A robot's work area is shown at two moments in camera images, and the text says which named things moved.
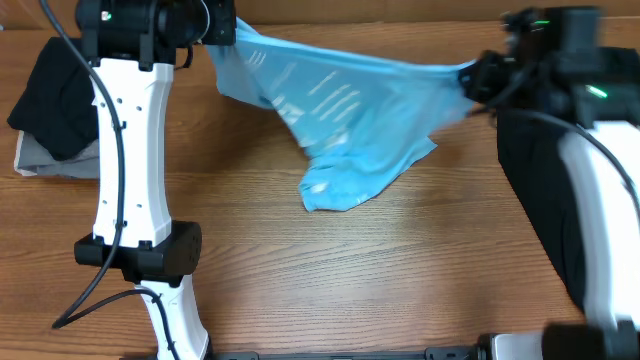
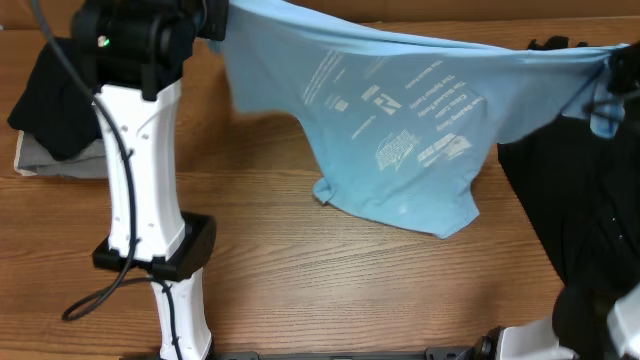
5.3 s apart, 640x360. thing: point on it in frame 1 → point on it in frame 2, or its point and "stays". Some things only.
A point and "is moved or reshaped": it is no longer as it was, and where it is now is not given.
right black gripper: [484, 72] → [627, 73]
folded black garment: [56, 109] stays
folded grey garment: [33, 159] stays
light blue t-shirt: [347, 114] is moved or reshaped
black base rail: [434, 353] stays
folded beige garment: [16, 168] stays
